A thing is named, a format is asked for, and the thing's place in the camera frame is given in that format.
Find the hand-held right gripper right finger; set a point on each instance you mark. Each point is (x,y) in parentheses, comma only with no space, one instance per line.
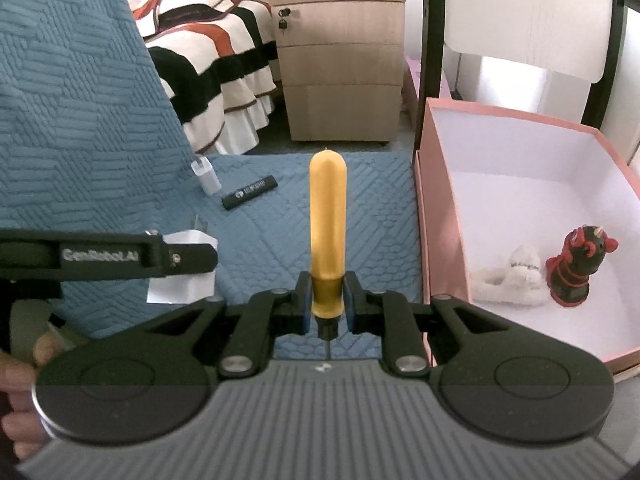
(349,305)

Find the red and black figurine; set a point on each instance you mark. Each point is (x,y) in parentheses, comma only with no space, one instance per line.
(575,270)

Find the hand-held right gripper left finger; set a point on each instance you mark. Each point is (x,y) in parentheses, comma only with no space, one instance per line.
(305,305)

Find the wooden nightstand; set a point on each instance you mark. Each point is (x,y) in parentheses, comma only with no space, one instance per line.
(340,70)

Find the yellow screwdriver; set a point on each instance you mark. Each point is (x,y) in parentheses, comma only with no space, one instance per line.
(327,210)

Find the blue textured cloth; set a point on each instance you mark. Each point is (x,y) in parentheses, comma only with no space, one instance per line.
(90,135)

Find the black stick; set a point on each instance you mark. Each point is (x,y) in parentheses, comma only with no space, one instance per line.
(249,193)

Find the white plush toy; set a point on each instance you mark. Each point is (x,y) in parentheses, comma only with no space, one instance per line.
(515,280)

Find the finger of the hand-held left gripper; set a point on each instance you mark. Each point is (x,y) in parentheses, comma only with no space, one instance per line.
(195,259)

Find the small white charger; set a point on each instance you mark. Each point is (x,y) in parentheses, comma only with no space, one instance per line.
(207,177)

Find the pink cardboard box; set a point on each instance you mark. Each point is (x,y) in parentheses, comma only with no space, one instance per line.
(525,200)

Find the striped bed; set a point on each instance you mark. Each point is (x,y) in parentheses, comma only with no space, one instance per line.
(210,75)

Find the nightstand keys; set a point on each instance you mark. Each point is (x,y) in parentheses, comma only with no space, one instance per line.
(283,19)

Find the white chair with black frame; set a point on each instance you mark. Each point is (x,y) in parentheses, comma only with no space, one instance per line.
(530,15)

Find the large white charger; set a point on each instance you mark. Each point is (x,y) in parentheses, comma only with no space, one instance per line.
(175,290)

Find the person's left hand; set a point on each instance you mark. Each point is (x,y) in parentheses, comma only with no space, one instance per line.
(20,385)

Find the pink paper bag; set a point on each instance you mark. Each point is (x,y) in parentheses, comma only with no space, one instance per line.
(414,90)

